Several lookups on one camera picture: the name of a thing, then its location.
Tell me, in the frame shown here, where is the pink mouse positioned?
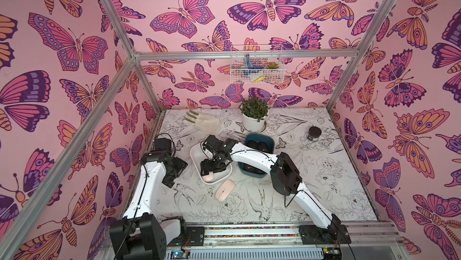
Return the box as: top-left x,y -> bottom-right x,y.
215,180 -> 235,202
202,172 -> 214,183

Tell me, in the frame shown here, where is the white storage tray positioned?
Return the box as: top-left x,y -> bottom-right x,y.
190,143 -> 233,187

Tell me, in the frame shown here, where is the teal storage box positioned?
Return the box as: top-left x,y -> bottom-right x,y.
238,133 -> 275,178

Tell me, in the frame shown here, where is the black mouse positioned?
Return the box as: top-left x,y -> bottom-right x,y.
258,142 -> 272,154
246,141 -> 259,151
243,164 -> 265,175

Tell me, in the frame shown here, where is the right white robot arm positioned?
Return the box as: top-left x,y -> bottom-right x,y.
200,135 -> 351,245

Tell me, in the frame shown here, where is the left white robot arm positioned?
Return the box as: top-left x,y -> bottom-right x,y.
109,151 -> 188,260

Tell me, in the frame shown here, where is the beige work glove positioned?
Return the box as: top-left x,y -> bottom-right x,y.
182,110 -> 221,134

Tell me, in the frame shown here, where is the potted green plant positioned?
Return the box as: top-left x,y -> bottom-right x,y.
240,97 -> 269,133

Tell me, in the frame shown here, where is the black round jar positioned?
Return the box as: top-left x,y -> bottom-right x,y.
307,126 -> 322,142

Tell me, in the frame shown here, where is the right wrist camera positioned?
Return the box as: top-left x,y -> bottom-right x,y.
202,135 -> 224,154

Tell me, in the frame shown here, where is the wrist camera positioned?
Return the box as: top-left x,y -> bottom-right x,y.
152,137 -> 174,155
202,135 -> 224,154

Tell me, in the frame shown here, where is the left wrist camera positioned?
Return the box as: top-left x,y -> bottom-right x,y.
152,137 -> 174,155

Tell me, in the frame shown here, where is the white wire basket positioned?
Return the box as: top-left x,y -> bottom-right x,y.
229,50 -> 286,85

